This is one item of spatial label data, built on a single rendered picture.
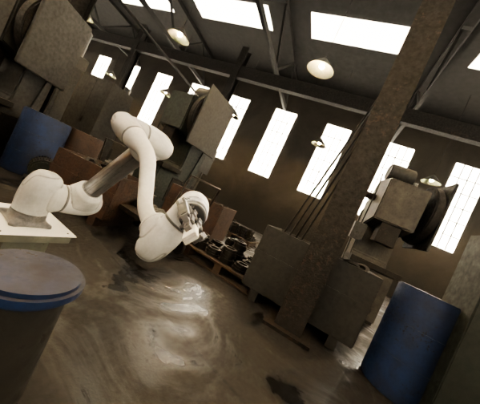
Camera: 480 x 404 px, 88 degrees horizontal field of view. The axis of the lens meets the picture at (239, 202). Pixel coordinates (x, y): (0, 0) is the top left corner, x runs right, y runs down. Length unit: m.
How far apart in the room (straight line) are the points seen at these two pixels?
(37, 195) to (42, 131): 2.88
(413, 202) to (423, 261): 7.52
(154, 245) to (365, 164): 2.11
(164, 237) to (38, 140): 3.69
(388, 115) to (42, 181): 2.65
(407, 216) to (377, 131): 2.49
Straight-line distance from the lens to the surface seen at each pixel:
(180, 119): 5.76
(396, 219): 4.87
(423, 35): 3.22
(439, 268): 12.53
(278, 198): 11.91
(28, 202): 1.57
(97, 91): 6.02
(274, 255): 2.74
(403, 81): 2.94
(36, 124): 4.39
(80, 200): 1.59
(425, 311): 2.58
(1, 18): 4.82
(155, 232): 0.83
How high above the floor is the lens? 0.90
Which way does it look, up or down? level
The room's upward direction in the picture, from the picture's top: 25 degrees clockwise
